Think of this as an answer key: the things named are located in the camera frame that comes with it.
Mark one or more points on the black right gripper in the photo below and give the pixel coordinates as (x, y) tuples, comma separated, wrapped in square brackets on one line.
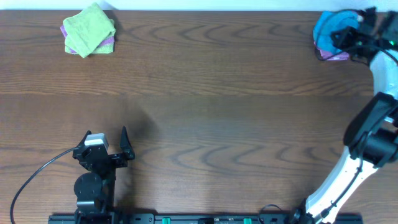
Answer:
[(343, 38)]

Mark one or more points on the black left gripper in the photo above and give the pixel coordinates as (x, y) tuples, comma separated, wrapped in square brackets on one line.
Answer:
[(109, 158)]

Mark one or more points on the blue microfiber cloth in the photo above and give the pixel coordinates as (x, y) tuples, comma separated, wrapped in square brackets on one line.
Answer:
[(328, 23)]

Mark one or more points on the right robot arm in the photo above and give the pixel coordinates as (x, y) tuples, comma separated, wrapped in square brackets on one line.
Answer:
[(367, 146)]

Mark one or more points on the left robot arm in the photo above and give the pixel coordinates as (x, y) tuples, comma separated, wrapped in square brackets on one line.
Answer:
[(95, 189)]

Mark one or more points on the crumpled pink cloth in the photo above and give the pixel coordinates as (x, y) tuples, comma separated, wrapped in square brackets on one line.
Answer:
[(326, 51)]

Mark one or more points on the bottom green folded cloth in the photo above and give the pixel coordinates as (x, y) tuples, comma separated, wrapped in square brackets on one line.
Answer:
[(105, 48)]

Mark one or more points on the green folded cloth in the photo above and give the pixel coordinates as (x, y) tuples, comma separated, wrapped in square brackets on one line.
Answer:
[(88, 29), (105, 48)]

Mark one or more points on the folded pink cloth in stack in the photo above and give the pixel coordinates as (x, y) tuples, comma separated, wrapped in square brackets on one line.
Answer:
[(105, 47)]

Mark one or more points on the top green folded cloth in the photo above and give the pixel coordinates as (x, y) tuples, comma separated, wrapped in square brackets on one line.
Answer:
[(88, 29)]

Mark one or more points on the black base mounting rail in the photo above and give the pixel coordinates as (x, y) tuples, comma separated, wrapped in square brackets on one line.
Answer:
[(148, 218)]

